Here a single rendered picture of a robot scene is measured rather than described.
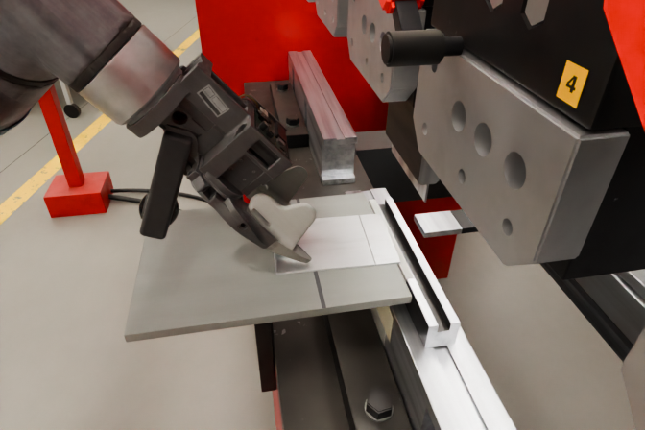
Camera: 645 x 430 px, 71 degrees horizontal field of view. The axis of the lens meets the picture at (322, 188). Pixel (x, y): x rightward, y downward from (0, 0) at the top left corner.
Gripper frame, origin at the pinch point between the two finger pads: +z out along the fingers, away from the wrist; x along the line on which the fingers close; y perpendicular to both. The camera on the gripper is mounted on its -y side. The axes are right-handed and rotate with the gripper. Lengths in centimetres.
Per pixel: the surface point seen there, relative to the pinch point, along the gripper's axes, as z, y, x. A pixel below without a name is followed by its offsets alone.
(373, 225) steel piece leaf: 6.7, 6.6, 2.2
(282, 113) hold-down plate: 9, -5, 56
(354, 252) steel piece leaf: 4.7, 4.3, -2.2
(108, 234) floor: 29, -122, 134
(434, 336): 9.5, 7.3, -12.4
